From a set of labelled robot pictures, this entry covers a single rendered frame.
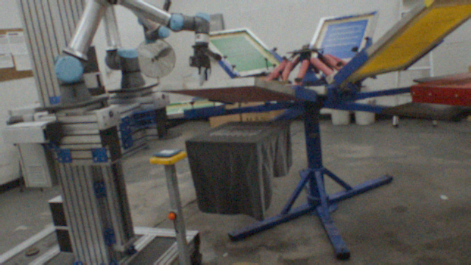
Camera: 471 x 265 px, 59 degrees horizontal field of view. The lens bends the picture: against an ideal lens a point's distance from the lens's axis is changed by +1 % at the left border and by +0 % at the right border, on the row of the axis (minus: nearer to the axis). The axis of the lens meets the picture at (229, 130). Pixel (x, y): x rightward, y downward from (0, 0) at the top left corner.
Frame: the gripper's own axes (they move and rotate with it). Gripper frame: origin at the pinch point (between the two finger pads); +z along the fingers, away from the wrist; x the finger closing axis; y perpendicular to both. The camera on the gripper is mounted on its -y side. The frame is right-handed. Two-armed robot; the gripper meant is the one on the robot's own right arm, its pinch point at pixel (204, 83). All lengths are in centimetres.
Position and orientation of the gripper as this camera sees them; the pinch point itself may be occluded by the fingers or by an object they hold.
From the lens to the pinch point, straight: 210.8
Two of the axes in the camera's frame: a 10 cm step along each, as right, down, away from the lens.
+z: -0.2, 10.0, -0.2
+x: -5.3, -0.2, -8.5
